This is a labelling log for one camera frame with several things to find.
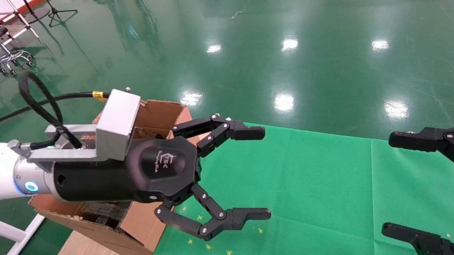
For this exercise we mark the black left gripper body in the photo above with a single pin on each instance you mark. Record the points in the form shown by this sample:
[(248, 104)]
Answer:
[(155, 174)]

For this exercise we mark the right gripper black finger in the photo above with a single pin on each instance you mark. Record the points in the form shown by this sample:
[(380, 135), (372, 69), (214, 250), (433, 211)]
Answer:
[(423, 241), (433, 139)]

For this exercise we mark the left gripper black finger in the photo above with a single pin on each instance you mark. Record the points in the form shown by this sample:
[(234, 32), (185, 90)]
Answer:
[(235, 217), (235, 131)]

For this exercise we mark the large open cardboard carton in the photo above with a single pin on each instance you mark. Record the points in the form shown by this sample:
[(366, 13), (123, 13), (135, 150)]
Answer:
[(156, 113)]

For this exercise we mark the black foam block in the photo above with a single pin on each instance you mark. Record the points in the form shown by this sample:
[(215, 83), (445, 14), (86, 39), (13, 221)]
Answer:
[(107, 211)]

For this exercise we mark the green table cloth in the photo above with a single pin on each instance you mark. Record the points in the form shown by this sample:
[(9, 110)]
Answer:
[(324, 196)]

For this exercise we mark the black tripod stand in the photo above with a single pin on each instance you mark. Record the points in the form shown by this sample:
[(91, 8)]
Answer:
[(56, 14)]

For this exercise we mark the black round-base stand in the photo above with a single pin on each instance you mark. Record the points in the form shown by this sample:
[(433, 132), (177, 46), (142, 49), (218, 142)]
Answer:
[(36, 15)]

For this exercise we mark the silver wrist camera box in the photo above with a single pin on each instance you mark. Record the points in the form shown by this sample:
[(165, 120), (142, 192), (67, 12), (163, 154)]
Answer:
[(116, 121)]

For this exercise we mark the white metal rack frame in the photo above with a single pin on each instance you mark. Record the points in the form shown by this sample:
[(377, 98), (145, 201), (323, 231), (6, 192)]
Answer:
[(15, 12)]

